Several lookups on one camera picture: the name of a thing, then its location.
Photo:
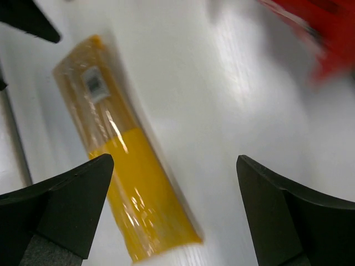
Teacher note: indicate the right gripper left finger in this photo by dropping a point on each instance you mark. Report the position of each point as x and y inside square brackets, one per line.
[54, 222]

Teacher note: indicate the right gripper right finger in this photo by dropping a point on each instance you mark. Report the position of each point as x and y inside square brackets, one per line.
[292, 224]

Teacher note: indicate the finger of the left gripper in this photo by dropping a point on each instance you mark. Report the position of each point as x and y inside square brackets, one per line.
[25, 15]

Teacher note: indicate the red spaghetti bag left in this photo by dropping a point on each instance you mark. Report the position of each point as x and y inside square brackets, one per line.
[326, 27]

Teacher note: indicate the yellow spaghetti bag left table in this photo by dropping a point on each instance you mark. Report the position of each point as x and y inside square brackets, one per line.
[144, 204]

